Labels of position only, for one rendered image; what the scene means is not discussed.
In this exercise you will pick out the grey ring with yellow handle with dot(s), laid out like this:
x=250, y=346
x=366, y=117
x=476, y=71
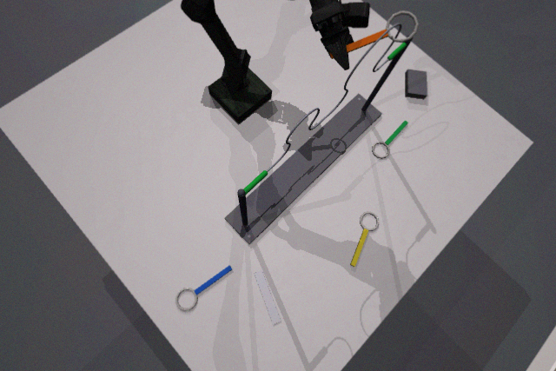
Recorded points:
x=362, y=239

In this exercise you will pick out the blue-handled grey loop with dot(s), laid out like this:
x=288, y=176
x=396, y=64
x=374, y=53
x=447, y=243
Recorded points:
x=202, y=287

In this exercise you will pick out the orange handle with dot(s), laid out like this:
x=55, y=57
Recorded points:
x=371, y=39

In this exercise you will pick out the metal loop with green handle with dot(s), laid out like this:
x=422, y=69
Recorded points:
x=390, y=139

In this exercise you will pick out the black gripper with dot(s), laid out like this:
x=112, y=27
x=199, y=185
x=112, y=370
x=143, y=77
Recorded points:
x=334, y=32

